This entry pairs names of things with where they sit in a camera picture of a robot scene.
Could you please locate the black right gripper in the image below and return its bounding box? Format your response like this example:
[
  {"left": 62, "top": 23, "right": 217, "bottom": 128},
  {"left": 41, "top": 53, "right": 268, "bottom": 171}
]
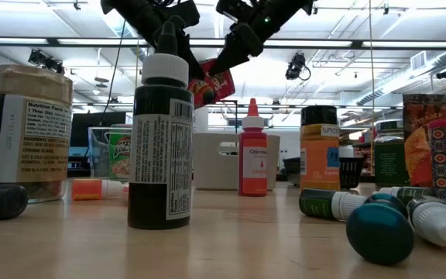
[{"left": 207, "top": 0, "right": 283, "bottom": 78}]

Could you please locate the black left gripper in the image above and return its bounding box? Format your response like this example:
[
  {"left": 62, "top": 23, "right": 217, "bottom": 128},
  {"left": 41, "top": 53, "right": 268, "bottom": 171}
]
[{"left": 145, "top": 0, "right": 206, "bottom": 81}]

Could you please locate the red Froot Loops cereal box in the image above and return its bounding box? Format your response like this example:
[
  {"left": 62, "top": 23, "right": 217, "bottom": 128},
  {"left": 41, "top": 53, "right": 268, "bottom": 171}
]
[{"left": 187, "top": 57, "right": 236, "bottom": 110}]

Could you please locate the large orange food colouring bottle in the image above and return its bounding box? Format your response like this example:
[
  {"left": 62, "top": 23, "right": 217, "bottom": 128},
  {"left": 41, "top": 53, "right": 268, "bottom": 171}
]
[{"left": 238, "top": 98, "right": 269, "bottom": 198}]

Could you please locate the large black food colouring bottle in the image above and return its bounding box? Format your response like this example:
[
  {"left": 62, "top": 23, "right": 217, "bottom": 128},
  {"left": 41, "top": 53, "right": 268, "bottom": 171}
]
[{"left": 127, "top": 22, "right": 195, "bottom": 230}]

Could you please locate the orange turmeric spice jar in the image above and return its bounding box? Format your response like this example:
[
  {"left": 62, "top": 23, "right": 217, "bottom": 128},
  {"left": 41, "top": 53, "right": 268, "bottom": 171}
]
[{"left": 299, "top": 105, "right": 341, "bottom": 193}]

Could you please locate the tan lid seasoning jar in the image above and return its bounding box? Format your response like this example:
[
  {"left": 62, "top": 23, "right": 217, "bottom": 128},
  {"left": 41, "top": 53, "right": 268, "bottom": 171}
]
[{"left": 0, "top": 64, "right": 75, "bottom": 205}]

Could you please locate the green label spice jar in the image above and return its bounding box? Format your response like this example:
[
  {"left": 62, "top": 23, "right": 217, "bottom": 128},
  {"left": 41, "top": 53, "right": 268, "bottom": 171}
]
[{"left": 373, "top": 119, "right": 410, "bottom": 190}]

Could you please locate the small green dropper bottle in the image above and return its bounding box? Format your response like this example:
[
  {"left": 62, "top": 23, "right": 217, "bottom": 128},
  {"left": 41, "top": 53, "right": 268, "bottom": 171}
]
[
  {"left": 298, "top": 188, "right": 367, "bottom": 222},
  {"left": 377, "top": 186, "right": 435, "bottom": 206}
]

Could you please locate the red patterned tin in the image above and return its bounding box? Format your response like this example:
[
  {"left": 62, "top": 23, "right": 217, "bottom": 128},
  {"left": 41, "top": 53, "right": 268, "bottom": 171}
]
[{"left": 426, "top": 118, "right": 446, "bottom": 206}]

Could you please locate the long ceiling light bar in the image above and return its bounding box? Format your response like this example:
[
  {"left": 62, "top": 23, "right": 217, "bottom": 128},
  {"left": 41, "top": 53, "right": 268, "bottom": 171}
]
[{"left": 0, "top": 36, "right": 446, "bottom": 50}]

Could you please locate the light grey plastic bin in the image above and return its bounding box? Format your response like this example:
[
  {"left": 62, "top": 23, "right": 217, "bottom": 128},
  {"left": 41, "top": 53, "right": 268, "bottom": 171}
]
[{"left": 191, "top": 133, "right": 281, "bottom": 191}]

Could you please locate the black monitor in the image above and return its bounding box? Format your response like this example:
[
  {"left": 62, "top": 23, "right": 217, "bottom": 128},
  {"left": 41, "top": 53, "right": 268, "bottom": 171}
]
[{"left": 70, "top": 112, "right": 127, "bottom": 148}]

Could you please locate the clear plastic bin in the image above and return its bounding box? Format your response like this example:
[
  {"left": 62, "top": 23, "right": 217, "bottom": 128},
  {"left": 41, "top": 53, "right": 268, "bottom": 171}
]
[{"left": 87, "top": 126, "right": 133, "bottom": 182}]

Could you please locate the black mesh basket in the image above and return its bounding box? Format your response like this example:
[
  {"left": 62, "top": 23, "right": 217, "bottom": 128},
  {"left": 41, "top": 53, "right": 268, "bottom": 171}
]
[{"left": 283, "top": 156, "right": 365, "bottom": 190}]

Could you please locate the ceiling air vent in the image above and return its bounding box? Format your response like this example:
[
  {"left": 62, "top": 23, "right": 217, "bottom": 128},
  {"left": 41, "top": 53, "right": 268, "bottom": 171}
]
[{"left": 410, "top": 51, "right": 427, "bottom": 71}]

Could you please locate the red patterned box right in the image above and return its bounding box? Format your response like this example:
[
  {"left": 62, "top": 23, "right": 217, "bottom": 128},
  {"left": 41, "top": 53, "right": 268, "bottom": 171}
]
[{"left": 403, "top": 94, "right": 446, "bottom": 189}]

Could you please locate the small teal dropper bottle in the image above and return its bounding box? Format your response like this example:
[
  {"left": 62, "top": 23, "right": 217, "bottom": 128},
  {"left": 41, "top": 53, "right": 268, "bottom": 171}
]
[{"left": 345, "top": 192, "right": 416, "bottom": 267}]

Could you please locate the small white cap dropper bottle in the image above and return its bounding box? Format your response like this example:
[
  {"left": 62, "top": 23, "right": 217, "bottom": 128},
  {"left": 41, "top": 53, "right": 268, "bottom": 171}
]
[{"left": 406, "top": 195, "right": 446, "bottom": 249}]

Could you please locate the black ceiling camera with cable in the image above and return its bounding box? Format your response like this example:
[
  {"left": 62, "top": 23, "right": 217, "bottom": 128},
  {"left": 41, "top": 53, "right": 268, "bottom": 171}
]
[{"left": 284, "top": 53, "right": 311, "bottom": 81}]

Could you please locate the black hanging cable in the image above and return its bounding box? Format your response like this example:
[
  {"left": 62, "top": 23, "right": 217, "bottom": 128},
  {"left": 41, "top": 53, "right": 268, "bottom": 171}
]
[{"left": 101, "top": 19, "right": 127, "bottom": 115}]

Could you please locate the yellow hanging cord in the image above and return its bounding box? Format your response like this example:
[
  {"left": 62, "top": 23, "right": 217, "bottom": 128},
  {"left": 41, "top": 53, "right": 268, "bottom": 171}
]
[{"left": 368, "top": 0, "right": 376, "bottom": 175}]

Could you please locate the silver ventilation duct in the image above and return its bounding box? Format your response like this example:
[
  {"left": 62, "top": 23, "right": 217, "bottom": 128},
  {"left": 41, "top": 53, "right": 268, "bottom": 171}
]
[{"left": 356, "top": 52, "right": 446, "bottom": 106}]

